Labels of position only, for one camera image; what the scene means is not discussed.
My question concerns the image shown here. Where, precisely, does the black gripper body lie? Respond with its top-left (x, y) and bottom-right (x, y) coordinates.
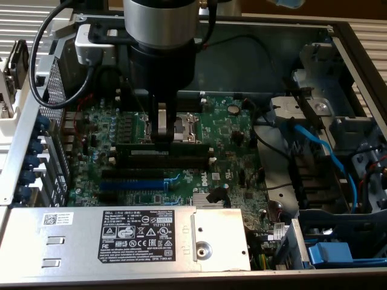
top-left (129, 39), bottom-right (201, 103)

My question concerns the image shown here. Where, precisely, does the green RAM stick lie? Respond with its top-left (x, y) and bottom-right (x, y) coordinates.
top-left (115, 143), bottom-right (212, 158)

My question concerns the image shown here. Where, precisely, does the black RAM slot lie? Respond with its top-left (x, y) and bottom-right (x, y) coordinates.
top-left (114, 155), bottom-right (216, 170)

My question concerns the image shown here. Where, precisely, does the metal CPU socket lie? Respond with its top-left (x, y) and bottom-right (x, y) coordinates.
top-left (139, 112), bottom-right (198, 143)

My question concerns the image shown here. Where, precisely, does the green motherboard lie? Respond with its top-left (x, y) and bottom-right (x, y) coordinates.
top-left (62, 95), bottom-right (275, 242)

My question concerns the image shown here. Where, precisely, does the long black expansion slot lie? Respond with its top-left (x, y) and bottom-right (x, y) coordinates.
top-left (101, 169), bottom-right (166, 180)

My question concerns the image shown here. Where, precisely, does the blue expansion slot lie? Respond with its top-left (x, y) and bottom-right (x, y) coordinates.
top-left (99, 179), bottom-right (166, 191)

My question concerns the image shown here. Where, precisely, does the grey open PC case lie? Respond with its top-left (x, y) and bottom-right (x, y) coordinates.
top-left (0, 11), bottom-right (387, 290)

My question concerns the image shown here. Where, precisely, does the silver chipset heatsink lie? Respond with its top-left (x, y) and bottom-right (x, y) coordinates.
top-left (192, 193), bottom-right (233, 210)

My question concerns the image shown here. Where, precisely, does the short black expansion slot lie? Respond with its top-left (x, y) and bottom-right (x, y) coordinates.
top-left (97, 192), bottom-right (119, 203)

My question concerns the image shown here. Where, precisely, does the blue card retention clip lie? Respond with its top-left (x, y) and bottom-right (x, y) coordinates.
top-left (30, 135), bottom-right (46, 153)
top-left (24, 153), bottom-right (42, 170)
top-left (34, 116), bottom-right (51, 134)
top-left (16, 185), bottom-right (34, 203)
top-left (19, 169), bottom-right (37, 185)

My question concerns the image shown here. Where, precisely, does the black hard disk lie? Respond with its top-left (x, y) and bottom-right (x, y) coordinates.
top-left (8, 39), bottom-right (30, 91)

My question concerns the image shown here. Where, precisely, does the white parts rack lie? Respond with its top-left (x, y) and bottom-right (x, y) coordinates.
top-left (0, 56), bottom-right (42, 153)

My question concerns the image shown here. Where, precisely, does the silver power supply unit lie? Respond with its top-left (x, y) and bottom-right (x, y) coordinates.
top-left (0, 205), bottom-right (252, 274)

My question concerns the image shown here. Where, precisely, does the grey metal disk bay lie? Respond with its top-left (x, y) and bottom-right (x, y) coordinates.
top-left (291, 42), bottom-right (387, 212)

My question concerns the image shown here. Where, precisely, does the green graphics card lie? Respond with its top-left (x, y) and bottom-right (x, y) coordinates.
top-left (0, 68), bottom-right (16, 119)

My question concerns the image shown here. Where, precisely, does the black disk bay tray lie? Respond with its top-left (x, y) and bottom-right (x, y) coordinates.
top-left (298, 208), bottom-right (387, 269)

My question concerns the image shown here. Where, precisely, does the blue plastic latch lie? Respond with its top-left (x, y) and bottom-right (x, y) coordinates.
top-left (307, 241), bottom-right (354, 269)

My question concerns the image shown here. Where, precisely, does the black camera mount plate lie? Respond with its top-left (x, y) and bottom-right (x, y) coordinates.
top-left (86, 22), bottom-right (135, 46)

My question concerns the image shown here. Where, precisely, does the thin red wire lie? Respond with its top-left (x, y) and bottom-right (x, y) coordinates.
top-left (73, 92), bottom-right (95, 144)

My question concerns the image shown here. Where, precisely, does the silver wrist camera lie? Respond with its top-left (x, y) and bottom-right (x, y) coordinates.
top-left (74, 24), bottom-right (117, 65)

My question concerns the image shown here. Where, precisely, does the thin black case wire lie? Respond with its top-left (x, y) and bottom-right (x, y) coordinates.
top-left (205, 33), bottom-right (279, 100)

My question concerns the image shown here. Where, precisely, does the black wire plug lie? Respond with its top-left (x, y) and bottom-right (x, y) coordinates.
top-left (205, 186), bottom-right (228, 204)

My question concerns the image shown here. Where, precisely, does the grey metal corner bracket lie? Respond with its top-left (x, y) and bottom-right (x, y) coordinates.
top-left (48, 16), bottom-right (76, 40)

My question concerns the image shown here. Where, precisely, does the grey metal drive bracket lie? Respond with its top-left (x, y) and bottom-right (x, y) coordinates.
top-left (270, 95), bottom-right (336, 123)

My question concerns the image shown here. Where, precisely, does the black camera cable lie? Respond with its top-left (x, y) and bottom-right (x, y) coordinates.
top-left (29, 0), bottom-right (97, 109)

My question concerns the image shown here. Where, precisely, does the blue disk wire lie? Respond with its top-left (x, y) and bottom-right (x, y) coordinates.
top-left (292, 123), bottom-right (360, 211)

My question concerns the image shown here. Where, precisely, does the power wire bundle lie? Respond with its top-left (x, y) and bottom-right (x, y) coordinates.
top-left (246, 228), bottom-right (281, 271)

